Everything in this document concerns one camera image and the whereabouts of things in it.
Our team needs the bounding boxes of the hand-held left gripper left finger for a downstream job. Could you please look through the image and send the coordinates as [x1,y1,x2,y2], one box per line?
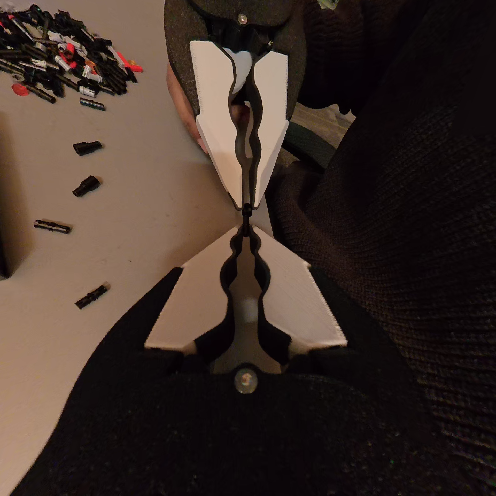
[144,225,243,365]

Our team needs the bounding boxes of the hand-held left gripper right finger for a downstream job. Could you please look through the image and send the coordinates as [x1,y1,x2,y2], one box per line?
[248,225,348,367]

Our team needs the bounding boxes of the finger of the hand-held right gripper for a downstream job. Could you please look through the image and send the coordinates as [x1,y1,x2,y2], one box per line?
[189,40,249,210]
[246,50,290,210]

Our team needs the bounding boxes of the pile of mixed plastic pins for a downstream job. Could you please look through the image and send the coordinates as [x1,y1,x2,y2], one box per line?
[0,3,144,104]

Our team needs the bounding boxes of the person's right hand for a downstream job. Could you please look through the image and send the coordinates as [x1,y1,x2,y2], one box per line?
[166,70,212,156]

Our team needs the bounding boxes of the person's dark knit sweater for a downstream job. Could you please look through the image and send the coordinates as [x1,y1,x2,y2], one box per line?
[267,0,496,496]

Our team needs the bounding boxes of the black perforated plastic block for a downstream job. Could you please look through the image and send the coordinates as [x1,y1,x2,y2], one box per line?
[0,110,24,280]

